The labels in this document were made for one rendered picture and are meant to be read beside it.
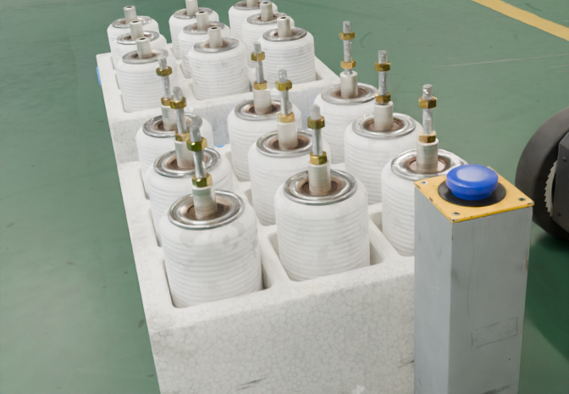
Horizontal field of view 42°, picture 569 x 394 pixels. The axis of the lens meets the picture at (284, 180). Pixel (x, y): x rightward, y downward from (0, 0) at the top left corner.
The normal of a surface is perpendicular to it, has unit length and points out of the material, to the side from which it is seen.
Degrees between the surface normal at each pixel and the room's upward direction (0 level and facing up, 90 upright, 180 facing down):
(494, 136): 0
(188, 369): 90
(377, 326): 90
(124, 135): 90
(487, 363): 90
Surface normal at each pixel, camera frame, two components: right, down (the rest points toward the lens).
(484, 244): 0.27, 0.42
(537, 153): -0.87, -0.25
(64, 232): -0.07, -0.89
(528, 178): -0.94, 0.04
